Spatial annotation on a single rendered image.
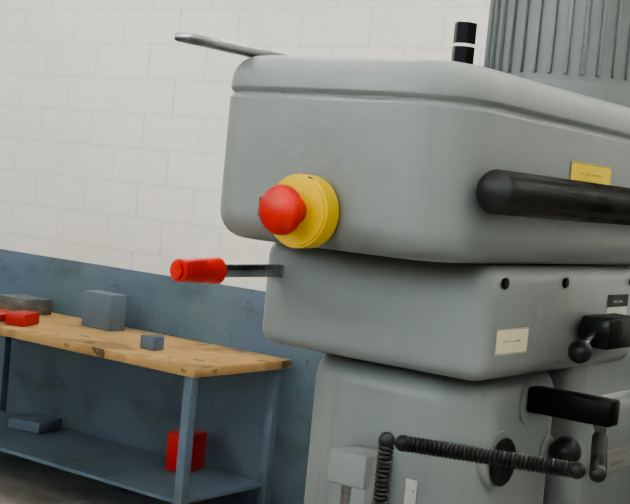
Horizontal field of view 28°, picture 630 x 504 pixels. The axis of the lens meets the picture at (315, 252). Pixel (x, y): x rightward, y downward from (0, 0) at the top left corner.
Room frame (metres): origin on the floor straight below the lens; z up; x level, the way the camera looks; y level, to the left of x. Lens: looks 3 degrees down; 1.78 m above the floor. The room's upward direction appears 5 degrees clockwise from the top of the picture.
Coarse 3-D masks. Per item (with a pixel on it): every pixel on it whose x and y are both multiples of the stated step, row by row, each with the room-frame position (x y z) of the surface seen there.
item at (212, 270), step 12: (180, 264) 1.05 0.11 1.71; (192, 264) 1.05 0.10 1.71; (204, 264) 1.06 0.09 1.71; (216, 264) 1.07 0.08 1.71; (228, 264) 1.10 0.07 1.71; (240, 264) 1.11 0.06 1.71; (252, 264) 1.13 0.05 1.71; (264, 264) 1.14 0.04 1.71; (276, 264) 1.16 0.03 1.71; (180, 276) 1.04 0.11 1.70; (192, 276) 1.05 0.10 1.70; (204, 276) 1.06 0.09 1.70; (216, 276) 1.07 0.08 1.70; (228, 276) 1.10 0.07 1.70; (240, 276) 1.11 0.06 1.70; (252, 276) 1.12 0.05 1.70; (264, 276) 1.14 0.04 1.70; (276, 276) 1.15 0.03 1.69
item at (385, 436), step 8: (384, 432) 1.01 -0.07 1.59; (384, 440) 1.01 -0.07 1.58; (392, 440) 1.01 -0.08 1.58; (384, 448) 1.01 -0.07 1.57; (392, 448) 1.01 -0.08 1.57; (384, 456) 1.01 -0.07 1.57; (392, 456) 1.01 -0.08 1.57; (376, 464) 1.01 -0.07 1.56; (384, 464) 1.01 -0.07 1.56; (376, 472) 1.01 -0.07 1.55; (384, 472) 1.01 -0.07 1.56; (376, 480) 1.01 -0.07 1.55; (384, 480) 1.01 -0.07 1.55; (376, 488) 1.01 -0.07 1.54; (384, 488) 1.01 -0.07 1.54; (376, 496) 1.01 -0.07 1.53; (384, 496) 1.01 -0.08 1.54
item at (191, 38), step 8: (176, 40) 1.05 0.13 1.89; (184, 40) 1.04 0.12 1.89; (192, 40) 1.04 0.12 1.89; (200, 40) 1.04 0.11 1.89; (208, 40) 1.05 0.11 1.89; (216, 40) 1.06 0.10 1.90; (224, 40) 1.07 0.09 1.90; (216, 48) 1.07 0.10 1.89; (224, 48) 1.07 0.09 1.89; (232, 48) 1.08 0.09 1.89; (240, 48) 1.09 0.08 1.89; (248, 48) 1.10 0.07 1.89; (256, 48) 1.11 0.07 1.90; (248, 56) 1.12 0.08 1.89
